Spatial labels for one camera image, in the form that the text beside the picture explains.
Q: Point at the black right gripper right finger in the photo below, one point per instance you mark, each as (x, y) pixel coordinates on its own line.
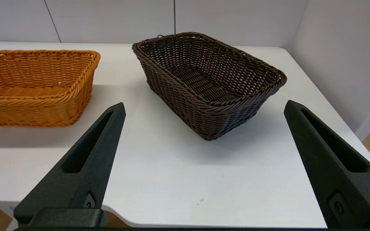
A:
(348, 186)

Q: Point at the orange wicker basket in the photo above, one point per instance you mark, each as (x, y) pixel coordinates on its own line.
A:
(34, 89)

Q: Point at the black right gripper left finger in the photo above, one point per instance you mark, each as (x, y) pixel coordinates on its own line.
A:
(85, 173)

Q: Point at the dark brown wicker basket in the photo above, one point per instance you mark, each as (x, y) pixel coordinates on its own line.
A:
(204, 83)

